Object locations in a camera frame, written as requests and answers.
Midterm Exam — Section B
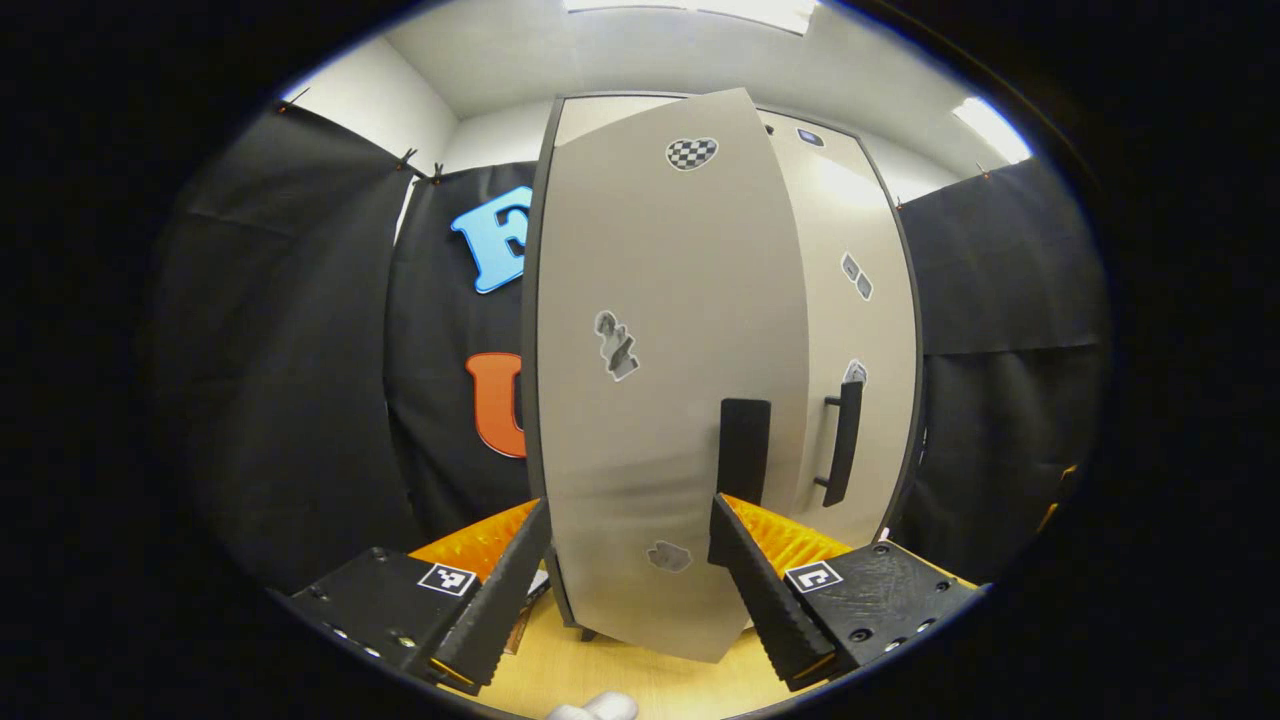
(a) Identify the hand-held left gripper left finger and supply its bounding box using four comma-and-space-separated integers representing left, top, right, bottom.
288, 497, 553, 696

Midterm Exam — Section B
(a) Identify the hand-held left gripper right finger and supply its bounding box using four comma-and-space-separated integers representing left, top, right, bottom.
706, 493, 991, 693

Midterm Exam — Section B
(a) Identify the grey cabinet door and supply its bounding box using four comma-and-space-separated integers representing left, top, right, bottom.
762, 138, 919, 547
535, 87, 811, 663

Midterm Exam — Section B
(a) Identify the grey shoe cabinet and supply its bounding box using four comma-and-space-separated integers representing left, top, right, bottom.
520, 92, 923, 643

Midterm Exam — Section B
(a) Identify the brown book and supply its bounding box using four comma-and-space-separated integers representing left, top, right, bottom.
503, 598, 537, 656

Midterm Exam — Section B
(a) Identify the black backdrop cloth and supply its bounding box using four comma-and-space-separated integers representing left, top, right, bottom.
150, 100, 1111, 593

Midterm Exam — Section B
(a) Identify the black door handle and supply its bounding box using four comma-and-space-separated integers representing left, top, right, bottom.
814, 381, 863, 508
718, 398, 772, 507

